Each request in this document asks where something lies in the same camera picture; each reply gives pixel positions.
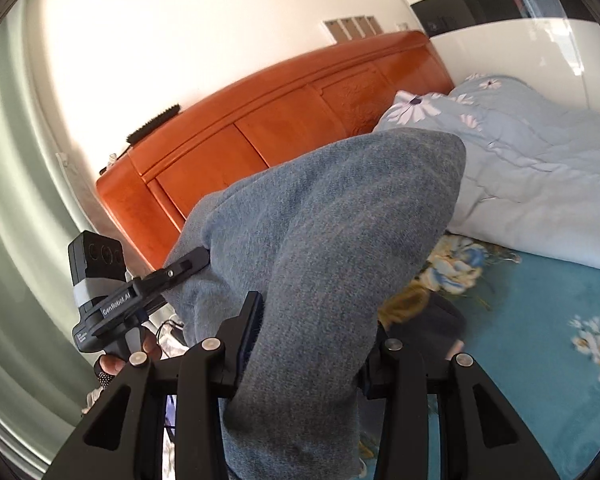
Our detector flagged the teal floral bed blanket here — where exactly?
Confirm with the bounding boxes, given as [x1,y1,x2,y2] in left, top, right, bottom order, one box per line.
[411,234,600,479]

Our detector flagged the orange wooden headboard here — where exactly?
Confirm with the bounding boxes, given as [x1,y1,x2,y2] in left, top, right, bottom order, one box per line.
[96,32,454,269]

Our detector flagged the beige wall switch panel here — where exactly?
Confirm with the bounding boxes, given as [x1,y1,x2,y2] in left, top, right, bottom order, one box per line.
[323,15,384,44]

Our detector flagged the white black-striped wardrobe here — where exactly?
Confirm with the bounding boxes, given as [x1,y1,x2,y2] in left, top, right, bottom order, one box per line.
[404,0,600,113]

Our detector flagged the black comb on headboard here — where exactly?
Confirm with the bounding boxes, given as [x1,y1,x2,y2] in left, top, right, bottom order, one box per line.
[126,104,181,145]

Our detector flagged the light blue floral quilt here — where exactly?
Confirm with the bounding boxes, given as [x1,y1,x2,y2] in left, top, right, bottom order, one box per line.
[377,74,600,269]

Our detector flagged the dark navy folded garment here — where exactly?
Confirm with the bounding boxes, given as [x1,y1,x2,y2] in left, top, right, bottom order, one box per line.
[378,284,466,362]

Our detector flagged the grey knitted sweater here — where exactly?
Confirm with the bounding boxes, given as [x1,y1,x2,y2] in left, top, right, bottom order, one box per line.
[166,128,466,479]

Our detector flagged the left hand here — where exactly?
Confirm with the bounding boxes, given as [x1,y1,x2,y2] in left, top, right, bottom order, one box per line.
[94,327,162,388]

